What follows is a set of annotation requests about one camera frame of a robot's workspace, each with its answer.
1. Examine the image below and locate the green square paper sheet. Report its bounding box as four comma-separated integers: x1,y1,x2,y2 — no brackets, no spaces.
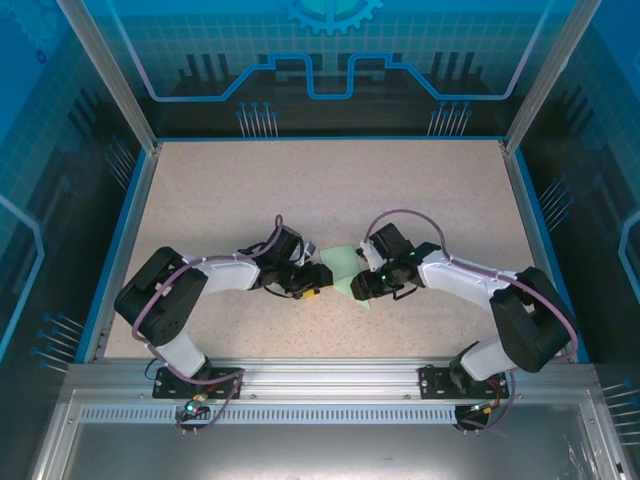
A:
318,244,374,311

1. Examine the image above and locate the sheet metal panel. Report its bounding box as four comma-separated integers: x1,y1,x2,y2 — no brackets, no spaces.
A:
29,389,632,480

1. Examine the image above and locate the left gripper thin black wire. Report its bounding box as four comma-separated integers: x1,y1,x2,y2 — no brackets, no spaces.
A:
262,283,299,300

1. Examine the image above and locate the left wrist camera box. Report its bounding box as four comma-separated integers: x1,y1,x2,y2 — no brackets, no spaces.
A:
293,241,319,265

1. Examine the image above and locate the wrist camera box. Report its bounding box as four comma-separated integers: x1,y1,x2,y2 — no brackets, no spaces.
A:
354,239,384,274
293,241,319,265

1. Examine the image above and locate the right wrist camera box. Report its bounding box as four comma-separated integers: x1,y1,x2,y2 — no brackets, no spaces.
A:
354,239,384,274

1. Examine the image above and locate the aluminium mounting rail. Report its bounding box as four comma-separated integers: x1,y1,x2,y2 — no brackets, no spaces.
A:
64,355,601,401

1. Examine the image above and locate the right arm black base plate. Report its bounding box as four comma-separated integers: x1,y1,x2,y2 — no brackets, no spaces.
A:
418,363,511,400

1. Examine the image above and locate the slotted grey cable duct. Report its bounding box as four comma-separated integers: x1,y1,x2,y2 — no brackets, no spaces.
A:
78,405,460,427

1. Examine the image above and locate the left aluminium side rail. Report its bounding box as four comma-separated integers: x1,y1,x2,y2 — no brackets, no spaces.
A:
83,142,162,364

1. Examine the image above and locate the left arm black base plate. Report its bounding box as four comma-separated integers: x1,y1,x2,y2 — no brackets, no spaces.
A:
152,366,245,400

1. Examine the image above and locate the left cable connector green light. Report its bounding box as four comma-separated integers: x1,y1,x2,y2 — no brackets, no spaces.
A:
182,393,210,416

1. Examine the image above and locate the right aluminium frame post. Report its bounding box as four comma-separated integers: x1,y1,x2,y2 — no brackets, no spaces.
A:
501,0,609,154

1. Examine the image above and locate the aluminium frame post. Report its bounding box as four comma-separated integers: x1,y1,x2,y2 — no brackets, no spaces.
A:
501,0,609,154
53,0,162,155

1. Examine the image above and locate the left aluminium frame post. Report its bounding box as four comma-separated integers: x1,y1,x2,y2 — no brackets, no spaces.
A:
53,0,162,155

